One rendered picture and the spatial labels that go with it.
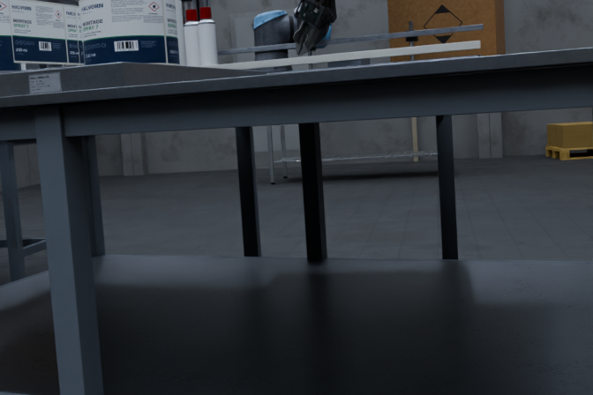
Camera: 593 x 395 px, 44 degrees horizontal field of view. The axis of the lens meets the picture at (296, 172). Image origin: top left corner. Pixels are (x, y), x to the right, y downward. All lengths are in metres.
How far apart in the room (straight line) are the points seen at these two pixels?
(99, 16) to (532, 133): 8.93
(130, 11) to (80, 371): 0.71
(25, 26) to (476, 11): 1.18
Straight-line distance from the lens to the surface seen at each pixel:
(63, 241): 1.47
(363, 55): 1.98
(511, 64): 1.10
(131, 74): 1.43
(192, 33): 2.21
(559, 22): 10.27
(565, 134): 9.19
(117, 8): 1.55
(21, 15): 1.84
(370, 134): 10.16
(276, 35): 2.56
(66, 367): 1.54
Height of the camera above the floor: 0.77
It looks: 5 degrees down
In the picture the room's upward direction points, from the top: 4 degrees counter-clockwise
